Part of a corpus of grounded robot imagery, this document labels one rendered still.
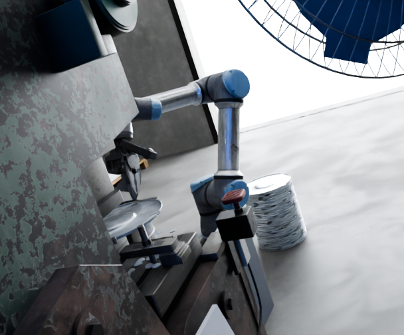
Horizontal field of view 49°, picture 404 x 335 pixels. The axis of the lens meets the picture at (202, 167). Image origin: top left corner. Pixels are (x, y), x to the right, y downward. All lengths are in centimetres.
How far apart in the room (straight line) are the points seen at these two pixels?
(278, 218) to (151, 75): 391
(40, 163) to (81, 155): 12
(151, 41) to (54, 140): 519
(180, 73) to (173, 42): 39
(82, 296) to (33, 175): 22
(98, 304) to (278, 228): 183
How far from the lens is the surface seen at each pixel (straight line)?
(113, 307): 81
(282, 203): 248
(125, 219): 128
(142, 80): 613
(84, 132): 94
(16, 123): 81
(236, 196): 122
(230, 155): 170
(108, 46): 91
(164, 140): 619
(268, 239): 256
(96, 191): 114
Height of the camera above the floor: 115
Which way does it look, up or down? 14 degrees down
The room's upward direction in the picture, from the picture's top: 19 degrees counter-clockwise
